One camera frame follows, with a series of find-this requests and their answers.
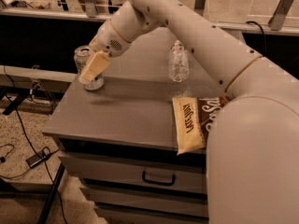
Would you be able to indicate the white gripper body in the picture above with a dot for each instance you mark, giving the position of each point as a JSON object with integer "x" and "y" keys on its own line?
{"x": 109, "y": 40}

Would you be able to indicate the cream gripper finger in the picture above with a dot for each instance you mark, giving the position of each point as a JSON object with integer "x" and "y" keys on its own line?
{"x": 98, "y": 63}

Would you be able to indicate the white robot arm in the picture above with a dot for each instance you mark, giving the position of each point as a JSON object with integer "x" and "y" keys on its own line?
{"x": 252, "y": 155}

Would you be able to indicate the clear plastic water bottle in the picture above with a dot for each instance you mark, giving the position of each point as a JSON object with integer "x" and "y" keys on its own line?
{"x": 178, "y": 62}

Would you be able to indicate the grey drawer cabinet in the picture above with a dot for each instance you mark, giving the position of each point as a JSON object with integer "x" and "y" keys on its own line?
{"x": 110, "y": 136}

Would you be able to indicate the brown cream chip bag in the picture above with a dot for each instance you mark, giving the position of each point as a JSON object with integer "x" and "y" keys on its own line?
{"x": 194, "y": 118}

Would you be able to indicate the black power adapter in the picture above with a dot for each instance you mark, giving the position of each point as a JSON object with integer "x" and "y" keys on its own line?
{"x": 35, "y": 160}

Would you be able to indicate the black tripod leg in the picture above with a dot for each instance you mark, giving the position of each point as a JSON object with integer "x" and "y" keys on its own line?
{"x": 51, "y": 195}

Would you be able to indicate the grey metal rail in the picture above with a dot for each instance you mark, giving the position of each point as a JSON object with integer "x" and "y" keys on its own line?
{"x": 75, "y": 16}

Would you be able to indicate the black drawer handle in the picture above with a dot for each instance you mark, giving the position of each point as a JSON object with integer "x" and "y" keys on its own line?
{"x": 159, "y": 180}

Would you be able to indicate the angled grey metal bracket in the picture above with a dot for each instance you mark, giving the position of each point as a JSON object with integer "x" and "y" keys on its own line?
{"x": 277, "y": 20}

